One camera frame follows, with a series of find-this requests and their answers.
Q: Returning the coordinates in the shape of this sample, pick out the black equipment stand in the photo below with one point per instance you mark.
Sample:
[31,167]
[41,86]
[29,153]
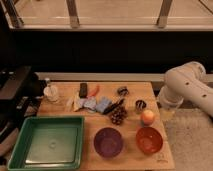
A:
[18,88]

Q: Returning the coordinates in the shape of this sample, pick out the black rectangular block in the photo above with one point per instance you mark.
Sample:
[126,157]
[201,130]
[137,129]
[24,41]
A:
[83,90]

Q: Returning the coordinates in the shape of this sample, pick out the dark round toy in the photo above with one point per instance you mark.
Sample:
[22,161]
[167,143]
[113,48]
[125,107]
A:
[122,91]

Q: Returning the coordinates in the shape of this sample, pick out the red bowl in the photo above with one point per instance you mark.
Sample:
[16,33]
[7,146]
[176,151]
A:
[149,140]

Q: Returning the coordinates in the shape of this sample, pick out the bunch of dark grapes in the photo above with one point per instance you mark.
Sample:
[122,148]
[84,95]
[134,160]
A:
[118,115]

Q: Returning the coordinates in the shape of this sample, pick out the blue sponge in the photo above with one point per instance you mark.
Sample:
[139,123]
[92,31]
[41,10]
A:
[103,104]

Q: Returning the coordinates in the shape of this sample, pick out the small dark cup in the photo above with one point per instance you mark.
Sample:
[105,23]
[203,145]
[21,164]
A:
[140,105]

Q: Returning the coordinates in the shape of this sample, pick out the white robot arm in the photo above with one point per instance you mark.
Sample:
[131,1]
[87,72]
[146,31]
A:
[185,82]

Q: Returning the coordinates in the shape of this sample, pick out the pale yellow banana toy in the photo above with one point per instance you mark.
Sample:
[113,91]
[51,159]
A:
[75,103]

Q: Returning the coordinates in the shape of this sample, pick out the black marker pen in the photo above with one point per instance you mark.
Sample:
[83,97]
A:
[113,106]

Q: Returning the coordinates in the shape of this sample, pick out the green plastic tray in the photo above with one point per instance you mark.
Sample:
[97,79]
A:
[48,144]

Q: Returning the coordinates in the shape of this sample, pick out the crumpled blue grey cloth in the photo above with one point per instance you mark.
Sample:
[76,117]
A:
[89,103]

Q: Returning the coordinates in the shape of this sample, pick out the purple bowl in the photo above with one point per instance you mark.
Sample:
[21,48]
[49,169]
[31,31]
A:
[108,142]

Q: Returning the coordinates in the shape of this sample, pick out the orange carrot toy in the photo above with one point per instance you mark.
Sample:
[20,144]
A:
[93,92]

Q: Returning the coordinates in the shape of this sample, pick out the peach apple fruit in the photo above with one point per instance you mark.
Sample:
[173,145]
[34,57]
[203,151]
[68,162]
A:
[147,117]

